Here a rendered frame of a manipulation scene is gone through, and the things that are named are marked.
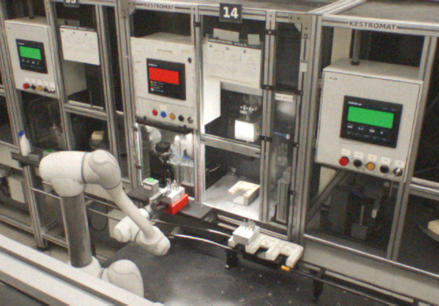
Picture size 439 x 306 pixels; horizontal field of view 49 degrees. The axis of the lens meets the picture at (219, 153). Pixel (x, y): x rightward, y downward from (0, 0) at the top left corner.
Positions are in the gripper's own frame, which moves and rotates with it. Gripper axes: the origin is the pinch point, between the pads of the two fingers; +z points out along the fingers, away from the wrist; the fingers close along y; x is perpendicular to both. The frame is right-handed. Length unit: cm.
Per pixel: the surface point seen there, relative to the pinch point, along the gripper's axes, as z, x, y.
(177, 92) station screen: 15, -1, 58
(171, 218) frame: 31, 22, -40
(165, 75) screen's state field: 16, 6, 66
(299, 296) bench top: -5, -84, -31
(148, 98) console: 17, 21, 50
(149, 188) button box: 2.4, 14.2, 0.8
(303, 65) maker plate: 20, -69, 81
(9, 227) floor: 20, 193, -100
